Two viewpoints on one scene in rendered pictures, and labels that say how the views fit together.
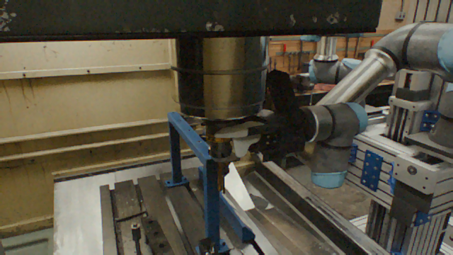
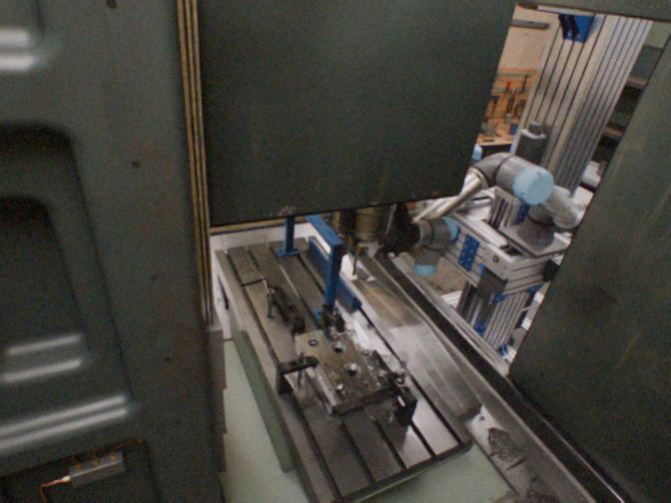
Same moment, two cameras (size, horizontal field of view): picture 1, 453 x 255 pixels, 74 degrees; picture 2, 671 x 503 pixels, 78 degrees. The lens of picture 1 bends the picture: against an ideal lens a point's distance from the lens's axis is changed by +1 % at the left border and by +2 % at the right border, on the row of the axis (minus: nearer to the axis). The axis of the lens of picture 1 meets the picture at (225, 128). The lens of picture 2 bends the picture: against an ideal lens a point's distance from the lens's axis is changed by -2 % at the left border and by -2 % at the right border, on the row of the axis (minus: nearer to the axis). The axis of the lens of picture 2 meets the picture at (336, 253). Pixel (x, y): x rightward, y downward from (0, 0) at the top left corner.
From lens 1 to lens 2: 0.65 m
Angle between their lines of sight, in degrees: 14
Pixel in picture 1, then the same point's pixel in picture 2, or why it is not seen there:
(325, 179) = (422, 269)
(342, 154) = (436, 253)
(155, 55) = not seen: hidden behind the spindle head
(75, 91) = not seen: hidden behind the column
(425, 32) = (509, 167)
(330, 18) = (434, 193)
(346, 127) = (440, 237)
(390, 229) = (477, 304)
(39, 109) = not seen: hidden behind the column
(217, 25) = (375, 202)
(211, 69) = (365, 214)
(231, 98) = (373, 229)
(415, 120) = (512, 212)
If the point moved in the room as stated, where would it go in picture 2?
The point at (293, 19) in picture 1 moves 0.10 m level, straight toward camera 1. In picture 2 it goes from (413, 196) to (413, 215)
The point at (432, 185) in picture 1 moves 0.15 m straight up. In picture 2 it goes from (508, 272) to (520, 242)
